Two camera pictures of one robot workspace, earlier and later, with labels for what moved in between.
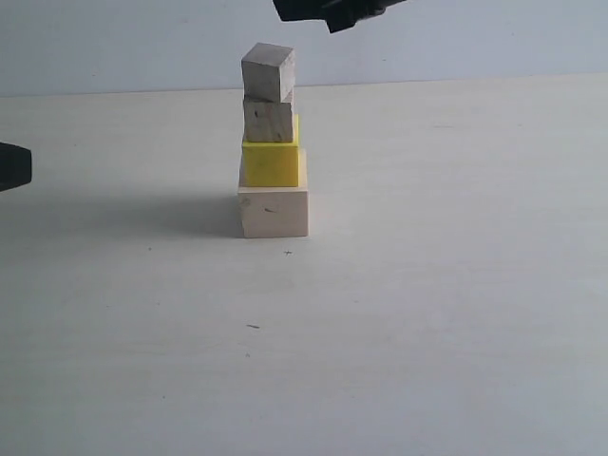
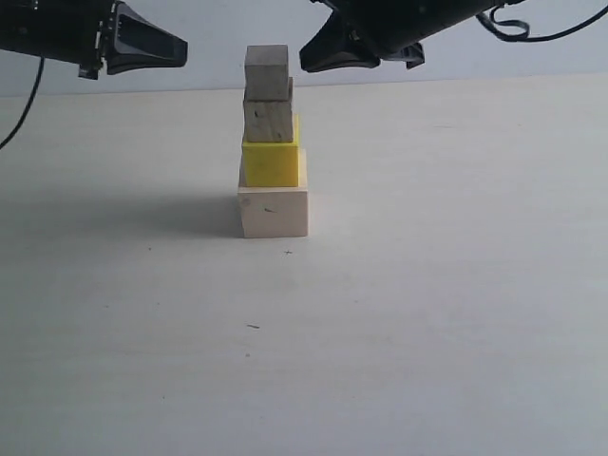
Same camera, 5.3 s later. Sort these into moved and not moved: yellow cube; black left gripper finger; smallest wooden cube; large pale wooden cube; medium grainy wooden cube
Moved: smallest wooden cube; black left gripper finger
Not moved: large pale wooden cube; yellow cube; medium grainy wooden cube
